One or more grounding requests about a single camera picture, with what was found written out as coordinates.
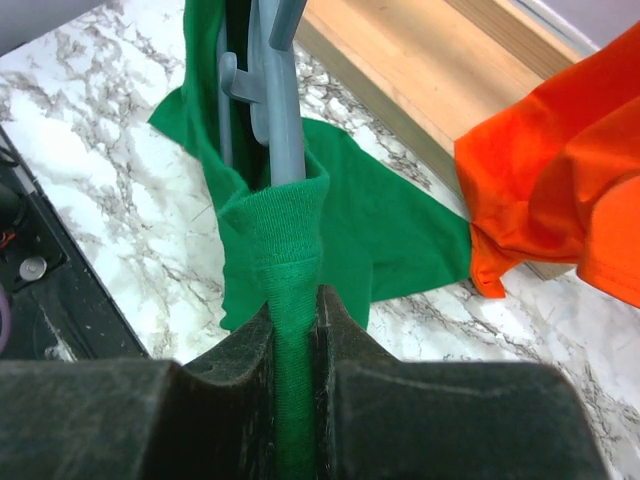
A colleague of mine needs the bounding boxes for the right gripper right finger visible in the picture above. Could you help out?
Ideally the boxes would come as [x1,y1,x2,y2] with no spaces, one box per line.
[312,286,608,479]

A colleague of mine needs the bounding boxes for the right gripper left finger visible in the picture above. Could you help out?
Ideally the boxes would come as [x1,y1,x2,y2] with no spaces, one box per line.
[1,309,275,479]

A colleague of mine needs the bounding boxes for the green t shirt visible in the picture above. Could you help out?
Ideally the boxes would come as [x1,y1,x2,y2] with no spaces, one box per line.
[150,1,471,479]

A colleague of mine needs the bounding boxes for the blue grey plastic hanger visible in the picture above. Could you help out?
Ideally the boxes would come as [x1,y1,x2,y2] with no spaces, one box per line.
[216,0,306,186]

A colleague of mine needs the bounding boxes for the orange t shirt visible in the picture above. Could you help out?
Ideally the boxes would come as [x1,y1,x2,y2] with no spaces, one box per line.
[455,27,639,305]

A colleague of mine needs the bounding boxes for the wooden clothes rack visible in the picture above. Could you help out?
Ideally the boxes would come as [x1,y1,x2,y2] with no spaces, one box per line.
[294,0,596,281]

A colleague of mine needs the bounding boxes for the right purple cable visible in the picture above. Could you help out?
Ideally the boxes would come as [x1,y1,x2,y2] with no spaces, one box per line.
[0,292,14,356]

